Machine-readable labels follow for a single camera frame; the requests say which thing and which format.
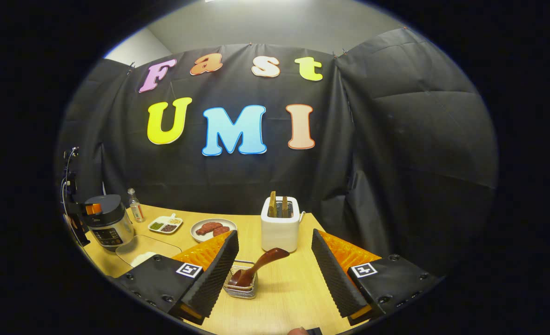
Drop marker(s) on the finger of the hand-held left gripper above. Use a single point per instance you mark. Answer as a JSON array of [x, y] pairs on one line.
[[93, 209]]

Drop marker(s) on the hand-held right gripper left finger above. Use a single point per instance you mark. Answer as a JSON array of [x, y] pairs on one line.
[[219, 274]]

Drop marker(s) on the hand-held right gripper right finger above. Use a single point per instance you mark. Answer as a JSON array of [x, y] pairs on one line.
[[333, 274]]

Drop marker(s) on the grey rice cooker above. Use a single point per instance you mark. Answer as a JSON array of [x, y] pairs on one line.
[[110, 228]]

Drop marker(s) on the brown wooden spoon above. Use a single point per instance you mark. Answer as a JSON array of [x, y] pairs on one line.
[[261, 263]]

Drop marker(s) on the small glass bottle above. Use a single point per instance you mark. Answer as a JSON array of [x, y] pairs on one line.
[[136, 209]]

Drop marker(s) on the red meat piece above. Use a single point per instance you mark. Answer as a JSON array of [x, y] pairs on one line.
[[207, 228], [221, 231]]

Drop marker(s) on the white round plate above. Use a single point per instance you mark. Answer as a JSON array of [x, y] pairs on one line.
[[198, 236]]

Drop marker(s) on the clear glass tray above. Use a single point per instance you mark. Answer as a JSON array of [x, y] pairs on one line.
[[149, 244]]

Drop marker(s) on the white toaster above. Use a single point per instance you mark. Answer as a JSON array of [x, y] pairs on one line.
[[279, 235]]

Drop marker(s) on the white divided bean dish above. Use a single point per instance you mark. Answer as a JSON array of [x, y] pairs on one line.
[[163, 224]]

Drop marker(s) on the brown toast slice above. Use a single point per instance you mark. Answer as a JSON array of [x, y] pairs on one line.
[[272, 204], [285, 207]]

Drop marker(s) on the black backdrop cloth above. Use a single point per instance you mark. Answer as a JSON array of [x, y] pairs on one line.
[[396, 139]]

